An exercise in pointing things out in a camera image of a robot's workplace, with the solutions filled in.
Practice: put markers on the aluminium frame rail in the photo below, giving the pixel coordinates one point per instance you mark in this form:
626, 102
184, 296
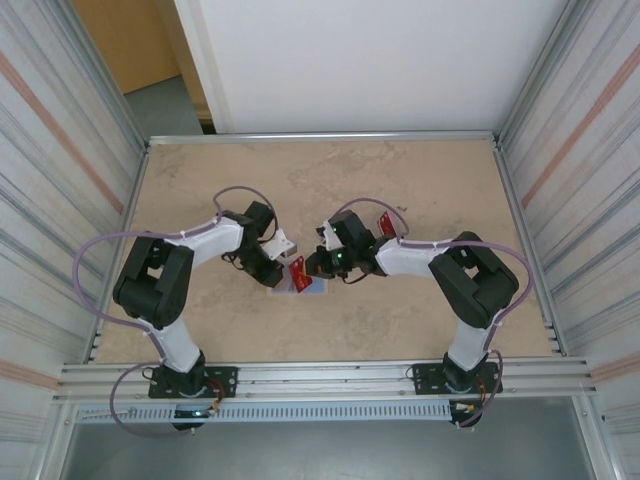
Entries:
325, 137
325, 372
120, 255
530, 200

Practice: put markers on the white door frame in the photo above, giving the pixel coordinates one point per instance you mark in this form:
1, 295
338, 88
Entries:
205, 60

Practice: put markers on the wooden door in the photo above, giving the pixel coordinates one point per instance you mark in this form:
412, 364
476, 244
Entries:
130, 40

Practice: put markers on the grey metal sheet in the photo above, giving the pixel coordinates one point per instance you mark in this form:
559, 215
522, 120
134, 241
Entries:
325, 450

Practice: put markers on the translucent corrugated side panel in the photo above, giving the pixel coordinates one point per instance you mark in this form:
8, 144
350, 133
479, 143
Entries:
590, 200
50, 200

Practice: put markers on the red VIP card number 888880848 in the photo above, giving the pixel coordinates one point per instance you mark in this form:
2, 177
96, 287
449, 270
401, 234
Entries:
300, 275

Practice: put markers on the beige leather card holder wallet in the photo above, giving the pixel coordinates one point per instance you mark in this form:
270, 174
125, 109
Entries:
315, 289

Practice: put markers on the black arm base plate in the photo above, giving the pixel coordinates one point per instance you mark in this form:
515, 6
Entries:
425, 375
225, 380

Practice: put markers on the aluminium upright post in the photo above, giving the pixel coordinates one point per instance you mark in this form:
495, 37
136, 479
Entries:
535, 70
117, 75

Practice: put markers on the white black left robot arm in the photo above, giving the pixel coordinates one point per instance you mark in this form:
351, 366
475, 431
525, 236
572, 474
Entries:
215, 240

